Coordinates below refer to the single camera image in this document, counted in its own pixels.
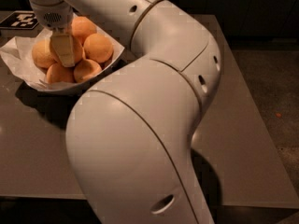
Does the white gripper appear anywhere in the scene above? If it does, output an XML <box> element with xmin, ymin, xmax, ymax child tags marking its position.
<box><xmin>31</xmin><ymin>2</ymin><xmax>75</xmax><ymax>67</ymax></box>

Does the black white fiducial marker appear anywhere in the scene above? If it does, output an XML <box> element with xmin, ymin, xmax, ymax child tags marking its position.
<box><xmin>0</xmin><ymin>11</ymin><xmax>38</xmax><ymax>30</ymax></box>

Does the white ceramic bowl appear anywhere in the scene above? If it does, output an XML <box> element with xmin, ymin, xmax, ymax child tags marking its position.
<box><xmin>27</xmin><ymin>14</ymin><xmax>125</xmax><ymax>96</ymax></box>

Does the orange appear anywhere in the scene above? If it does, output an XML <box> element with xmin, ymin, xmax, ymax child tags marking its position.
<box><xmin>32</xmin><ymin>39</ymin><xmax>55</xmax><ymax>69</ymax></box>
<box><xmin>83</xmin><ymin>34</ymin><xmax>114</xmax><ymax>63</ymax></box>
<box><xmin>50</xmin><ymin>36</ymin><xmax>83</xmax><ymax>64</ymax></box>
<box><xmin>46</xmin><ymin>63</ymin><xmax>75</xmax><ymax>84</ymax></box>
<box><xmin>74</xmin><ymin>59</ymin><xmax>102</xmax><ymax>83</ymax></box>
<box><xmin>71</xmin><ymin>16</ymin><xmax>97</xmax><ymax>44</ymax></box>

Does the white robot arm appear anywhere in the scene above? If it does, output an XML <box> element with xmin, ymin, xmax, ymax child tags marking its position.
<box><xmin>29</xmin><ymin>0</ymin><xmax>221</xmax><ymax>224</ymax></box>

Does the white paper liner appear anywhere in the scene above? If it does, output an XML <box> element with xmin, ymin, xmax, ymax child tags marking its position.
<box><xmin>0</xmin><ymin>26</ymin><xmax>78</xmax><ymax>91</ymax></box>

